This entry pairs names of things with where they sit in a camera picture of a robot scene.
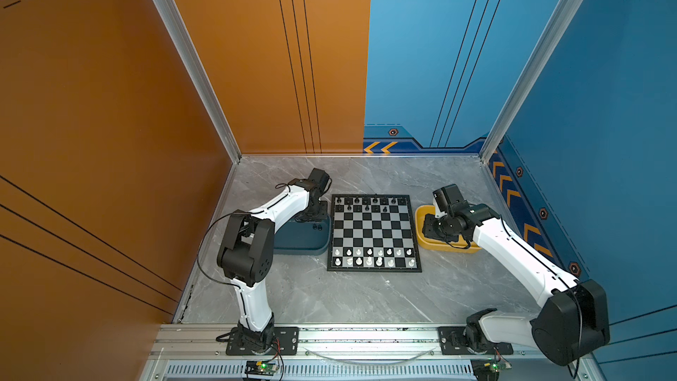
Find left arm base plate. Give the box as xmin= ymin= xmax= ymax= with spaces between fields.
xmin=226 ymin=326 xmax=300 ymax=356

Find left green circuit board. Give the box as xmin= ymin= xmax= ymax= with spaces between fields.
xmin=243 ymin=361 xmax=281 ymax=380

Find aluminium mounting rail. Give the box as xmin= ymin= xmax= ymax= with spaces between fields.
xmin=140 ymin=323 xmax=604 ymax=380

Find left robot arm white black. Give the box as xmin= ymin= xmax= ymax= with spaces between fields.
xmin=216 ymin=169 xmax=331 ymax=354

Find teal plastic tray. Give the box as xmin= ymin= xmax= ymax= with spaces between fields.
xmin=273 ymin=215 xmax=331 ymax=256

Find white chess pieces row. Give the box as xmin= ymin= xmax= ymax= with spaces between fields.
xmin=328 ymin=246 xmax=420 ymax=271

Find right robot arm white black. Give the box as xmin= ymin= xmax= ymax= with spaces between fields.
xmin=420 ymin=185 xmax=611 ymax=366

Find black white chessboard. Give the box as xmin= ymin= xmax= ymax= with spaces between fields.
xmin=327 ymin=194 xmax=422 ymax=273

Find black chess pieces on board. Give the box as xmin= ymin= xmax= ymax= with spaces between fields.
xmin=333 ymin=195 xmax=410 ymax=213

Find yellow plastic tray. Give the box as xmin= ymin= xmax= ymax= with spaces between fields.
xmin=414 ymin=205 xmax=481 ymax=254

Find right circuit board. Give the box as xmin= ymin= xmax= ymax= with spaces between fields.
xmin=471 ymin=360 xmax=512 ymax=381

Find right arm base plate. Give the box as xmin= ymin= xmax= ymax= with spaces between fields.
xmin=437 ymin=326 xmax=514 ymax=356

